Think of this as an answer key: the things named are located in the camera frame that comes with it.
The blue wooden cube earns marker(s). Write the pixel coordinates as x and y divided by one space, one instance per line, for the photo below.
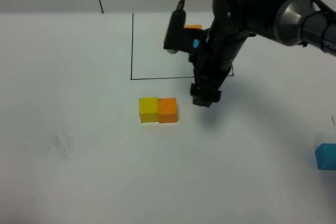
326 156

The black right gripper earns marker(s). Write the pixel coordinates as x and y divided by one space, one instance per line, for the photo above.
213 61

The yellow wooden cube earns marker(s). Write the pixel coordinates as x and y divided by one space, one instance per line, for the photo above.
148 110

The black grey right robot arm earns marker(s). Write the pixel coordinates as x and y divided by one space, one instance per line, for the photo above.
288 22

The template orange cube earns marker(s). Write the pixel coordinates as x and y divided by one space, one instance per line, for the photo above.
193 26

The orange wooden cube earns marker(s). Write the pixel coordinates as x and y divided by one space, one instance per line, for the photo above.
167 110

